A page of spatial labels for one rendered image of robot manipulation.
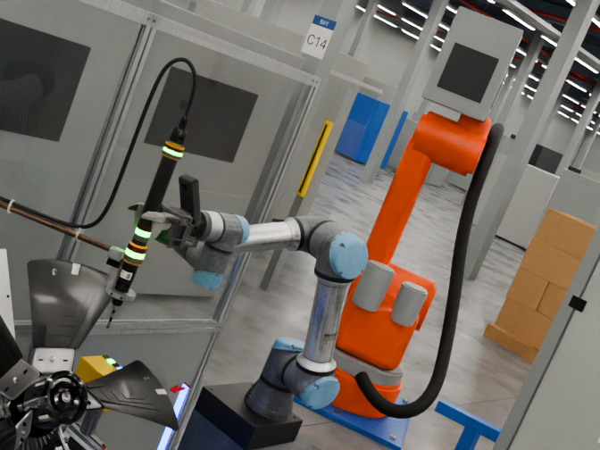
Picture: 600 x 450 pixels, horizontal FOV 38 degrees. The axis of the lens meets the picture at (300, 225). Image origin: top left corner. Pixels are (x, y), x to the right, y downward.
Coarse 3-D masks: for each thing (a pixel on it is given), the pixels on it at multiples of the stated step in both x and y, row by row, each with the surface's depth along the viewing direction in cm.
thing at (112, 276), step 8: (112, 248) 192; (112, 256) 192; (120, 256) 192; (112, 264) 192; (120, 264) 192; (112, 272) 193; (112, 280) 193; (112, 288) 193; (112, 296) 192; (120, 296) 192; (128, 296) 193
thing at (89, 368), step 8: (80, 360) 248; (88, 360) 248; (96, 360) 250; (104, 360) 252; (80, 368) 248; (88, 368) 246; (96, 368) 245; (104, 368) 247; (112, 368) 249; (80, 376) 247; (88, 376) 245; (96, 376) 243; (104, 408) 241
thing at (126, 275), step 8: (184, 120) 187; (176, 128) 187; (184, 128) 187; (176, 136) 187; (184, 136) 187; (184, 144) 188; (128, 264) 192; (120, 272) 193; (128, 272) 192; (136, 272) 194; (120, 280) 193; (128, 280) 193; (120, 288) 193; (128, 288) 194; (120, 304) 195
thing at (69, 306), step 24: (48, 264) 208; (72, 264) 210; (48, 288) 205; (72, 288) 206; (96, 288) 208; (48, 312) 202; (72, 312) 203; (96, 312) 205; (48, 336) 199; (72, 336) 199
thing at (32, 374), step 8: (16, 368) 186; (24, 368) 187; (32, 368) 188; (8, 376) 186; (16, 376) 187; (24, 376) 188; (32, 376) 188; (0, 384) 186; (8, 384) 187; (16, 384) 188; (24, 384) 188; (0, 392) 187; (8, 392) 188; (16, 392) 188
